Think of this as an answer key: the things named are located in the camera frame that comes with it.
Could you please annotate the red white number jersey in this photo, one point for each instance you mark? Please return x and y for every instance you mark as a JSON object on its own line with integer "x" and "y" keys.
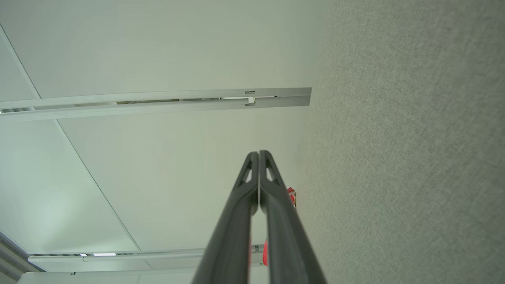
{"x": 293, "y": 199}

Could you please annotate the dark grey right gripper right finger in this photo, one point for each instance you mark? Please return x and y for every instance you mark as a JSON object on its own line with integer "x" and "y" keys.
{"x": 288, "y": 252}

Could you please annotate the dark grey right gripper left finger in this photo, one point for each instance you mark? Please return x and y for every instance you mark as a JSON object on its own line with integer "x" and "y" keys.
{"x": 232, "y": 244}

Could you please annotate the partition wall post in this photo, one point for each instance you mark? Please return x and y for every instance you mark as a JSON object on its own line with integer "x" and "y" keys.
{"x": 158, "y": 262}
{"x": 276, "y": 101}

